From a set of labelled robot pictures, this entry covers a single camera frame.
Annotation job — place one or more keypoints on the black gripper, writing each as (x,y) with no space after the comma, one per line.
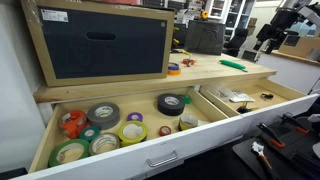
(286,21)

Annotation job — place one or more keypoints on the blue masking tape roll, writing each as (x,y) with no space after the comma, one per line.
(170,65)

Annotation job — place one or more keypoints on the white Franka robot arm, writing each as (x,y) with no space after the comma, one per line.
(310,13)

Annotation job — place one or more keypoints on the orange masking tape roll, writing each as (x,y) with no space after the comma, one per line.
(174,72)

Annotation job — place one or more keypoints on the small green tape roll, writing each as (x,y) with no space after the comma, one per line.
(187,99)

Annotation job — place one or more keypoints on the yellow and black tape roll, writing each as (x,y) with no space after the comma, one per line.
(184,126)

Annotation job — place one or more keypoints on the wooden drawer white front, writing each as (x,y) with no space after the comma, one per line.
(186,143)

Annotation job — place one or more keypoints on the tiny red tape roll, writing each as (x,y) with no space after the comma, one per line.
(160,131)

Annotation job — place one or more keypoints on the purple tape roll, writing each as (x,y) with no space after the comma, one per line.
(129,117)

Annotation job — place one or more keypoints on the yellow-green tape roll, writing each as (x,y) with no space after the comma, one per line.
(131,141)

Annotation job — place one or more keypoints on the white tape roll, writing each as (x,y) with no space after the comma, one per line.
(94,146)

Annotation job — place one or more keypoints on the small teal tape roll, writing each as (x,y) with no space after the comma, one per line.
(82,135)

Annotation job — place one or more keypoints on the orange tape roll in plastic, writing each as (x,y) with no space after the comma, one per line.
(75,128)

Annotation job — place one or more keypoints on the large green tape roll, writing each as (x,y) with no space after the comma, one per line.
(53,158)

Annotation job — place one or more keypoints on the brown cardboard box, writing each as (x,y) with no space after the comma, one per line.
(300,46)

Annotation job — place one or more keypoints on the black office chair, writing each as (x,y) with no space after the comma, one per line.
(236,41)

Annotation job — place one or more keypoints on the white counter with wood top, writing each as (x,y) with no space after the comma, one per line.
(286,71)

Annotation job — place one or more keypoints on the white shelving unit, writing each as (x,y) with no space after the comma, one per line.
(233,15)

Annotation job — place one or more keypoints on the black clamp with screw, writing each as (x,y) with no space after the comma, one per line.
(266,96)

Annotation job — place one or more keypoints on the silver plastic bag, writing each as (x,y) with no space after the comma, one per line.
(241,97)

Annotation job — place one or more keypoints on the clear plastic boxes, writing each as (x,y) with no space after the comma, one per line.
(221,93)

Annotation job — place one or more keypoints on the black and yellow spring clamp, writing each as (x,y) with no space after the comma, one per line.
(244,109)

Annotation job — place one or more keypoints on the black and orange spring clamp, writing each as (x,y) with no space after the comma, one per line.
(270,135)
(293,122)

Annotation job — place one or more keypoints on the yellow clamps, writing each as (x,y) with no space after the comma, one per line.
(175,36)

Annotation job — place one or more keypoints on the black cart tray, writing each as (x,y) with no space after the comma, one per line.
(293,156)

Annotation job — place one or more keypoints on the framed dark panel board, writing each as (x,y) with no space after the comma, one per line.
(100,60)

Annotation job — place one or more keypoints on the grey duct tape roll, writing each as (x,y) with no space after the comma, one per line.
(95,120)

